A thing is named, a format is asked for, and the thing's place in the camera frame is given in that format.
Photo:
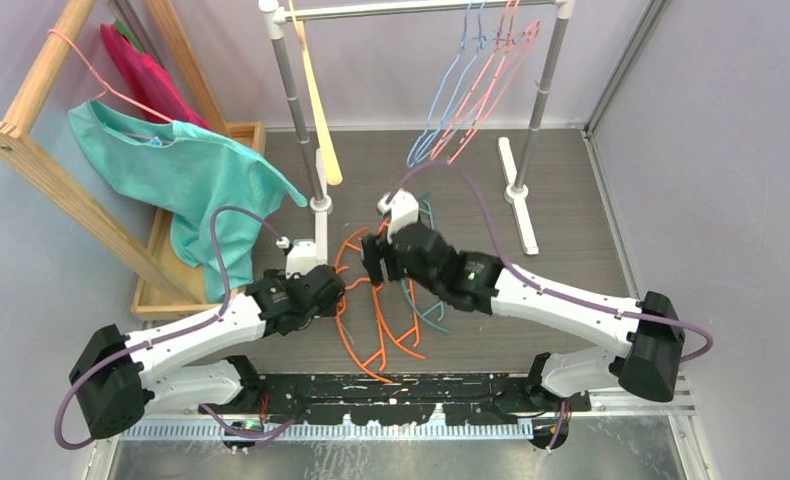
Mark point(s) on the beige plastic hanger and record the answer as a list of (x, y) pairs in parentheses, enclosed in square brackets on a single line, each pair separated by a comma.
[(330, 162)]

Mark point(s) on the pink hanger holding shirt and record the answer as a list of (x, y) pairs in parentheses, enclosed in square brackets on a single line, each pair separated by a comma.
[(106, 87)]

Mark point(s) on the teal t-shirt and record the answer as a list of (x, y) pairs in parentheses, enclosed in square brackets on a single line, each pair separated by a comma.
[(217, 189)]

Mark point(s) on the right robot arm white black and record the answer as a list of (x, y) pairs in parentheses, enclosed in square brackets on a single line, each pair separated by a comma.
[(635, 343)]

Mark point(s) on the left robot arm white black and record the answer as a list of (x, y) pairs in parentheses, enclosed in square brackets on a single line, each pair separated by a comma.
[(120, 377)]

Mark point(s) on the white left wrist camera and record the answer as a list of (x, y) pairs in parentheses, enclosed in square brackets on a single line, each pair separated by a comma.
[(301, 256)]

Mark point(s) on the white slotted cable duct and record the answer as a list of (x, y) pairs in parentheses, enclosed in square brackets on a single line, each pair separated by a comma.
[(436, 429)]

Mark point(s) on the red garment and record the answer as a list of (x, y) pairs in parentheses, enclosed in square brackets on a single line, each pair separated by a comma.
[(148, 82)]

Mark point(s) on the teal plastic hanger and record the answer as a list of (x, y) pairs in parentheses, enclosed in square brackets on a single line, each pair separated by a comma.
[(433, 315)]

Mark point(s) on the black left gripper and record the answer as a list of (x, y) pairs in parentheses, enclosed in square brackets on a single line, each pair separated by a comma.
[(280, 275)]

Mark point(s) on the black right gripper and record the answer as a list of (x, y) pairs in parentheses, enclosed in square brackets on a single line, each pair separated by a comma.
[(377, 250)]

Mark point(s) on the white metal clothes rack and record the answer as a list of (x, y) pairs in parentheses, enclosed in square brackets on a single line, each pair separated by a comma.
[(380, 64)]

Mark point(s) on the wooden tray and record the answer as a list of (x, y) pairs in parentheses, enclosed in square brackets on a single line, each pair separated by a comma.
[(149, 304)]

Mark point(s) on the wooden clothes rack frame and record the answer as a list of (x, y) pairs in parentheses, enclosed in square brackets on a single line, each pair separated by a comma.
[(27, 157)]

